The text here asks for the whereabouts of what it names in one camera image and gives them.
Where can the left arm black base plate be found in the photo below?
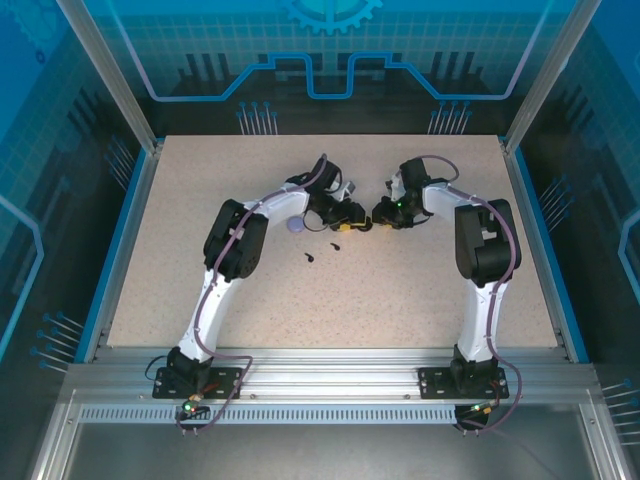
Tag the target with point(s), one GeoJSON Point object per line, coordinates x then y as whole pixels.
{"type": "Point", "coordinates": [161, 389]}

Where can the aluminium mounting rail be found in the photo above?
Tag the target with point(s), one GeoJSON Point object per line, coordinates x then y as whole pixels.
{"type": "Point", "coordinates": [325, 370]}

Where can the lilac round charging case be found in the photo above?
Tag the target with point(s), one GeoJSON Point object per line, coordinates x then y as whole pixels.
{"type": "Point", "coordinates": [295, 225]}

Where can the right blue table edge strip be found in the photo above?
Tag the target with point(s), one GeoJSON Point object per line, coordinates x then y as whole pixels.
{"type": "Point", "coordinates": [580, 350]}

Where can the left aluminium frame post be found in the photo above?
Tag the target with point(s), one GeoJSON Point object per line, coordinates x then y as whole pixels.
{"type": "Point", "coordinates": [113, 70]}

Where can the right aluminium frame post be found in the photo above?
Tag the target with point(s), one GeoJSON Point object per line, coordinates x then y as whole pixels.
{"type": "Point", "coordinates": [549, 70]}

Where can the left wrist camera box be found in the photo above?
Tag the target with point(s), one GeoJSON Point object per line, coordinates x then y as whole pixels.
{"type": "Point", "coordinates": [348, 188]}

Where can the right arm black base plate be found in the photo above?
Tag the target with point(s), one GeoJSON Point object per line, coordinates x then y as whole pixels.
{"type": "Point", "coordinates": [432, 385]}

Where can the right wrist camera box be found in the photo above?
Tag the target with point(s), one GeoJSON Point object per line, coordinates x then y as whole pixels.
{"type": "Point", "coordinates": [395, 182]}

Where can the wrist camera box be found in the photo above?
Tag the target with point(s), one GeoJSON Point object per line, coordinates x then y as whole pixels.
{"type": "Point", "coordinates": [348, 188]}
{"type": "Point", "coordinates": [395, 182]}

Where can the aluminium frame post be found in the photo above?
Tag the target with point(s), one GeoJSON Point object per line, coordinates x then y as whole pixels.
{"type": "Point", "coordinates": [549, 70]}
{"type": "Point", "coordinates": [113, 70]}

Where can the small lit electronics connector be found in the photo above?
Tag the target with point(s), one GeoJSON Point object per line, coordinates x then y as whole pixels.
{"type": "Point", "coordinates": [190, 407]}
{"type": "Point", "coordinates": [482, 409]}

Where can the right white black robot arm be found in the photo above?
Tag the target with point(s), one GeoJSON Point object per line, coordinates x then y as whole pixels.
{"type": "Point", "coordinates": [482, 320]}

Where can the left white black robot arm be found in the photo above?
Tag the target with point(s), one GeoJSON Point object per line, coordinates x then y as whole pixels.
{"type": "Point", "coordinates": [220, 300]}

